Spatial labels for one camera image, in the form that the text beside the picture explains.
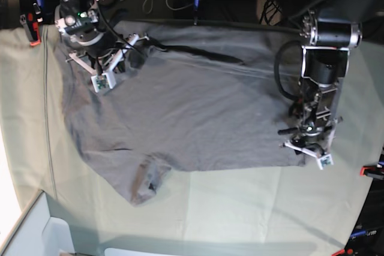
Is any gripper image right arm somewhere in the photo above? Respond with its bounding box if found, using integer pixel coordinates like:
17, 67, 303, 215
278, 125, 333, 156

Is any gripper image left arm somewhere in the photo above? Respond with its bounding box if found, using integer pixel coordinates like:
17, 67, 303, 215
83, 37, 130, 73

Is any red black clamp left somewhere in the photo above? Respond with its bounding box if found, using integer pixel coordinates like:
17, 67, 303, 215
19, 0, 45, 46

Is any light green table cloth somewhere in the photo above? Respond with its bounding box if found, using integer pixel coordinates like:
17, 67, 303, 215
1, 26, 383, 255

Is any red black clamp right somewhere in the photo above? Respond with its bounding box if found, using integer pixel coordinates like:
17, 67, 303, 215
360, 161, 384, 180

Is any red black clamp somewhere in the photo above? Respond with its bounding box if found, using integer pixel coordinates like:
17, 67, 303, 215
19, 0, 45, 46
360, 161, 384, 180
193, 0, 199, 25

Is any red clamp bottom right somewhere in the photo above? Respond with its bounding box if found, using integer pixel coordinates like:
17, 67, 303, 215
331, 248, 355, 256

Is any grey t-shirt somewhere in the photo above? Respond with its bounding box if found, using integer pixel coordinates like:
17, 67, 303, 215
55, 22, 311, 206

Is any red black clamp middle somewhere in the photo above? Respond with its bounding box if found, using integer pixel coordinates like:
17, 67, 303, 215
193, 0, 199, 25

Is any robot arm image right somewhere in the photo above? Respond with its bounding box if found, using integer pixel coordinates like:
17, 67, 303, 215
274, 0, 383, 158

